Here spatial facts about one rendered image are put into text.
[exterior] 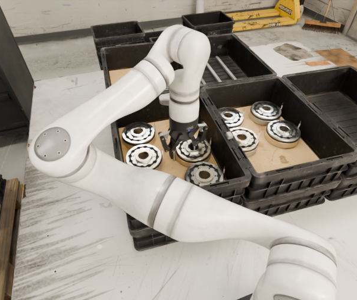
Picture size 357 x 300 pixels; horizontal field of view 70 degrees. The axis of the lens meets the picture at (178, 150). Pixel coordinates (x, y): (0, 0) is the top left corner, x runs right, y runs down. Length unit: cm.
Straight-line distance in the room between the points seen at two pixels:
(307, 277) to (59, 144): 40
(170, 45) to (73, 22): 344
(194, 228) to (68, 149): 23
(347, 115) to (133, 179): 85
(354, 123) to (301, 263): 73
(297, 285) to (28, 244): 69
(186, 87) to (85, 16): 342
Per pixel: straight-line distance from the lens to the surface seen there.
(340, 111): 111
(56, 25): 397
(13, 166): 219
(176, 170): 73
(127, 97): 47
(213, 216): 39
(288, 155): 84
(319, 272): 41
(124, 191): 44
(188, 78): 55
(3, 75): 197
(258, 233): 43
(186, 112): 61
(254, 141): 80
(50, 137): 46
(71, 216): 86
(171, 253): 75
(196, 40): 52
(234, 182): 59
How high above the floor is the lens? 139
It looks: 45 degrees down
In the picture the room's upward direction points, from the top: straight up
